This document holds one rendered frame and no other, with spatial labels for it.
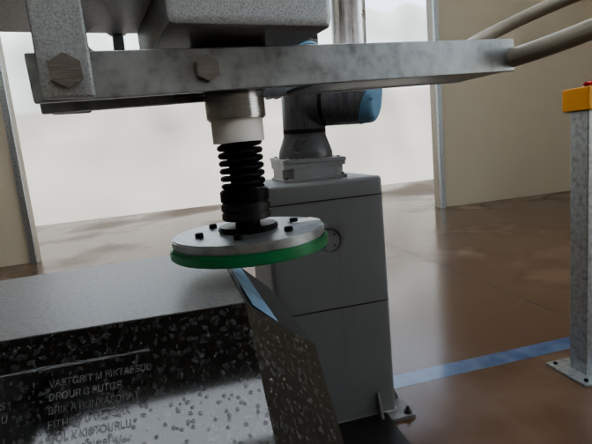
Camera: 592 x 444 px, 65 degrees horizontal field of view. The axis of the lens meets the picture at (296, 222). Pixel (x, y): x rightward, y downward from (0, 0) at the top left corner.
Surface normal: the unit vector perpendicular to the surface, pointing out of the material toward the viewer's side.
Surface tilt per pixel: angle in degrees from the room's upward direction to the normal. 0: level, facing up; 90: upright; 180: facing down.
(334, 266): 90
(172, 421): 45
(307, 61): 90
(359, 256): 90
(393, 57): 90
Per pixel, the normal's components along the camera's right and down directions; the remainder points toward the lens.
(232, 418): 0.09, -0.60
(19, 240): 0.25, 0.14
